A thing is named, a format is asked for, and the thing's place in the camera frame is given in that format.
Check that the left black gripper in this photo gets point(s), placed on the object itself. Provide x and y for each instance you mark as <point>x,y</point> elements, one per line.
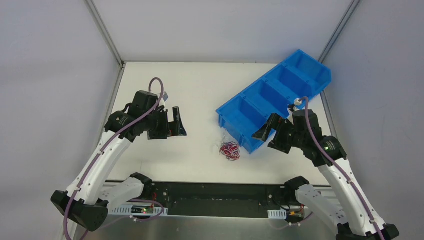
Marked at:
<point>168,124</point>

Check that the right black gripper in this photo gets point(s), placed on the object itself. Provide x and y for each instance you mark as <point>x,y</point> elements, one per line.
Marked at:
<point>278,133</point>

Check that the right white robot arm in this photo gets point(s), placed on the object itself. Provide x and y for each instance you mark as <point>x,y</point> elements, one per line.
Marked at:
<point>355,218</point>

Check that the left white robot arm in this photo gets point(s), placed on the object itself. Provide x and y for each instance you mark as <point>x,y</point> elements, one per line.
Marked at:
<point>84,202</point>

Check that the blue compartment bin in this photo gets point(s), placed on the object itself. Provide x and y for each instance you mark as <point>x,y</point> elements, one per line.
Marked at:
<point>297,76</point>

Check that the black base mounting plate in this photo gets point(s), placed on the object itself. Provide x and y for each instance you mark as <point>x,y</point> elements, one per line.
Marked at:
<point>222,200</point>

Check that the aluminium frame rail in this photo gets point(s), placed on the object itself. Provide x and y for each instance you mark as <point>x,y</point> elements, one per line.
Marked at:
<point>326,191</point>

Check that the right white cable duct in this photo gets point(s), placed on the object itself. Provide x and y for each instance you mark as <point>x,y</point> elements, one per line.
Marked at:
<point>278,214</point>

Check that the white cable duct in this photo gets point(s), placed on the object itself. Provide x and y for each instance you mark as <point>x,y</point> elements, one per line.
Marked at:
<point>139,210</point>
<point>278,214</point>

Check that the left white cable duct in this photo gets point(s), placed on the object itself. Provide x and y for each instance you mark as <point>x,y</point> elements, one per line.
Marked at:
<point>139,210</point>

